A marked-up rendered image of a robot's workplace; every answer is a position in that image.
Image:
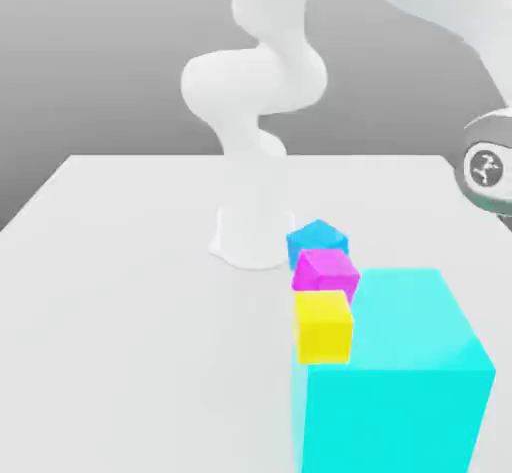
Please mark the small magenta cube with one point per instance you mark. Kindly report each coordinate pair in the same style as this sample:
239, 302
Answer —
326, 271

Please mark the small blue cube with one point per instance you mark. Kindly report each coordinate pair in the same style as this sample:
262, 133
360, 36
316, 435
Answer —
316, 235

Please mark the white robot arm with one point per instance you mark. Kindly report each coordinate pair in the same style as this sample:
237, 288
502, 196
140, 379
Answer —
256, 81

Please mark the large cyan box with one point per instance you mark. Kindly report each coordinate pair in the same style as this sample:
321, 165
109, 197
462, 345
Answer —
396, 381

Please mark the small yellow cube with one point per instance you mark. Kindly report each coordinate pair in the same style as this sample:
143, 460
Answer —
322, 327

